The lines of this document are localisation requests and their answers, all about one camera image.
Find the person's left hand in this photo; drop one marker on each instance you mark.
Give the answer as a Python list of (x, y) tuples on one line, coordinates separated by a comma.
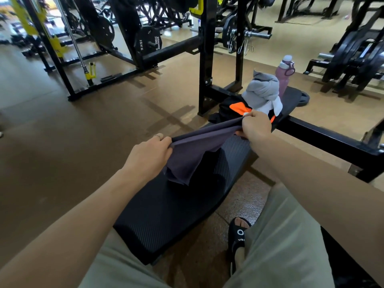
[(147, 158)]

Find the person's right hand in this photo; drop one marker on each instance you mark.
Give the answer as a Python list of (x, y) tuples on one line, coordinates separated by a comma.
[(258, 125)]

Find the white towel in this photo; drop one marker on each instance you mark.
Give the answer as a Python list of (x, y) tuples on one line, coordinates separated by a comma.
[(274, 107)]

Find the black orange jacket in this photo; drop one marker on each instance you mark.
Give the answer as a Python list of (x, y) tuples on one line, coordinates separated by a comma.
[(228, 110)]

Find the grey yoga fitness towel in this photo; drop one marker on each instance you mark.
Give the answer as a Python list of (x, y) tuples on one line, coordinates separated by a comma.
[(261, 89)]

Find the purple towel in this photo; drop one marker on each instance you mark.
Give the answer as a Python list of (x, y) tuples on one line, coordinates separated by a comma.
[(192, 152)]

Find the pink water bottle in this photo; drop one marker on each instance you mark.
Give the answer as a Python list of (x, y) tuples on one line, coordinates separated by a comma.
[(282, 79)]

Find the person's left forearm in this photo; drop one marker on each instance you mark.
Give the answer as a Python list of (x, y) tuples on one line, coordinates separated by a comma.
[(75, 230)]

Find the person's right forearm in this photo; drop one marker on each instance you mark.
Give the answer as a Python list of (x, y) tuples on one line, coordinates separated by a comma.
[(324, 188)]

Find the small black weight plate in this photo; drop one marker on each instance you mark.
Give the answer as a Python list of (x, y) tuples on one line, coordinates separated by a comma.
[(303, 98)]

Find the black ribbed bench pad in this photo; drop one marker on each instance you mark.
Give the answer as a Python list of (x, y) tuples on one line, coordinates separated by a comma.
[(156, 212)]

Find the yellow safety catch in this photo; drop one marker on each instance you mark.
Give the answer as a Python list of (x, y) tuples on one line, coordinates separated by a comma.
[(90, 71)]

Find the black right slipper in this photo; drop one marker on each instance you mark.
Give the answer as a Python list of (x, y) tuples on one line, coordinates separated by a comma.
[(237, 233)]

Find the black power rack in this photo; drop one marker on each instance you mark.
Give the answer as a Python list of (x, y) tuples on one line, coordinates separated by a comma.
[(168, 50)]

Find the rack of black weight plates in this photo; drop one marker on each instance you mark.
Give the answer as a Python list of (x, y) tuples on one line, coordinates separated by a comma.
[(348, 59)]

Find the black weight plate white print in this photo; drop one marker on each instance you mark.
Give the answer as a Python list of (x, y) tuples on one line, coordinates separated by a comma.
[(147, 40)]

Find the black exercise machine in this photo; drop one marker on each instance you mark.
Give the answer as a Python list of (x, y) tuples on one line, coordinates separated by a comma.
[(300, 8)]

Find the yellow black gym machine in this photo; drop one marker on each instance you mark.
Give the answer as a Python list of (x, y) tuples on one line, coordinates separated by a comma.
[(24, 20)]

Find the black steel bench frame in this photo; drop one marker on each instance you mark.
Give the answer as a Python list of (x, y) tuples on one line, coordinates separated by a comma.
[(207, 71)]

